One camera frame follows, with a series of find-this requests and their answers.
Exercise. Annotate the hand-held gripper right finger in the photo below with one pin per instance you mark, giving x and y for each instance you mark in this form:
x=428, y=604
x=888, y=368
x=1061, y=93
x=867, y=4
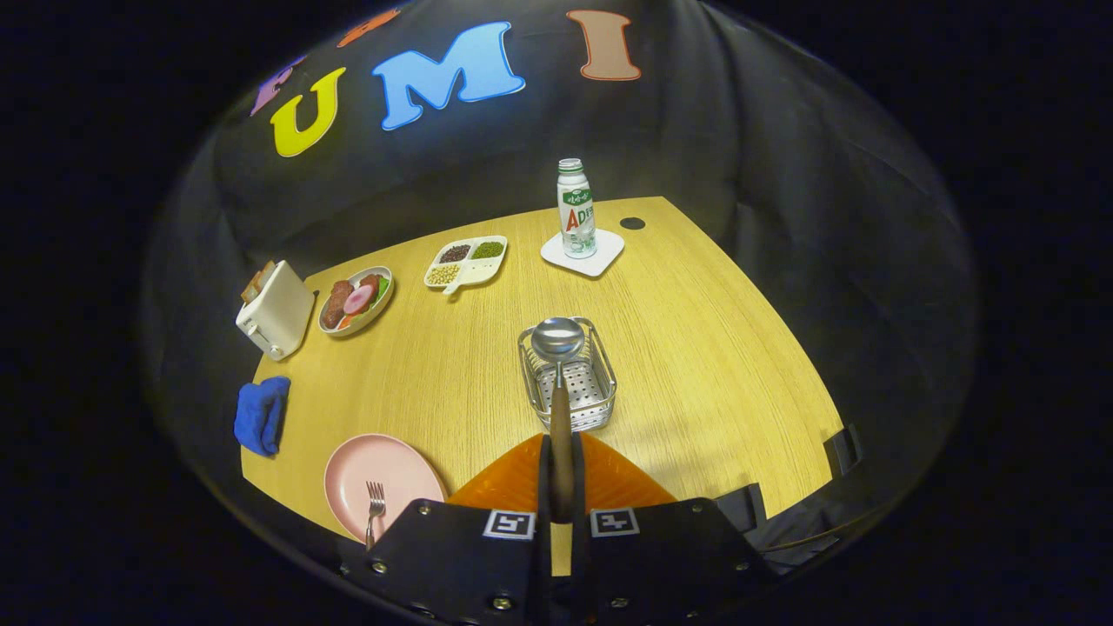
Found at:
x=661, y=565

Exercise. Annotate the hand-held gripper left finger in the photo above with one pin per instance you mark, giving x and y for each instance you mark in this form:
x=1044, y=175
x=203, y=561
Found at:
x=469, y=565

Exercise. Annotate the metal fork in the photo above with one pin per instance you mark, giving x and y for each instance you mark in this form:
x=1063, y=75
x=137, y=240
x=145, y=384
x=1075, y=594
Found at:
x=375, y=500

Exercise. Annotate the black table clamp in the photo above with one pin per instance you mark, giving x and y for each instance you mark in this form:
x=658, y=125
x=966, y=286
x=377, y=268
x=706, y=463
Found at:
x=739, y=506
x=842, y=449

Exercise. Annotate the pink plate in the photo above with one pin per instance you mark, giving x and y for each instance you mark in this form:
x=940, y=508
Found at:
x=404, y=474

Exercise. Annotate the blue cloth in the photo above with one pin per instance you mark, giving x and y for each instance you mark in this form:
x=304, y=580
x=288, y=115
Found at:
x=261, y=416

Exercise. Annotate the grey plate of food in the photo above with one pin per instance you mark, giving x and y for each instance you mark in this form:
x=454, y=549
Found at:
x=376, y=315

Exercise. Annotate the pink ham slice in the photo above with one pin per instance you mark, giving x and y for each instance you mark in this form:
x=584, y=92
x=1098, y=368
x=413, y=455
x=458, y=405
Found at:
x=359, y=300

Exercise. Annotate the brown meat piece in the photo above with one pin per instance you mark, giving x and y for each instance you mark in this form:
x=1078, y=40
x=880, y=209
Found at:
x=336, y=304

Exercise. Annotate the white divided dish of beans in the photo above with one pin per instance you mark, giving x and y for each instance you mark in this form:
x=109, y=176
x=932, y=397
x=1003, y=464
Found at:
x=465, y=265

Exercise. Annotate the white square coaster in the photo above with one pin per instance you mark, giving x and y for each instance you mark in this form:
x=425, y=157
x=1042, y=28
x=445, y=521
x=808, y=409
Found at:
x=604, y=256

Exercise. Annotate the white toaster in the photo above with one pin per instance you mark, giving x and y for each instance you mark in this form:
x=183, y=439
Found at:
x=278, y=313

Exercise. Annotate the black table grommet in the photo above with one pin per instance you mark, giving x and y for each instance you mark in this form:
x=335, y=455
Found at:
x=632, y=223

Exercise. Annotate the toast slices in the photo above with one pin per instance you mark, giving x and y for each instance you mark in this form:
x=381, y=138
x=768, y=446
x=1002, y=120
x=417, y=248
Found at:
x=256, y=283

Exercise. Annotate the white milk bottle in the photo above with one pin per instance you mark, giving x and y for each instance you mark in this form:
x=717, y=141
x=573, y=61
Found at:
x=576, y=217

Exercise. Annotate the black backdrop cloth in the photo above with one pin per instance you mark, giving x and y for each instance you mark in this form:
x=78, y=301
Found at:
x=783, y=130

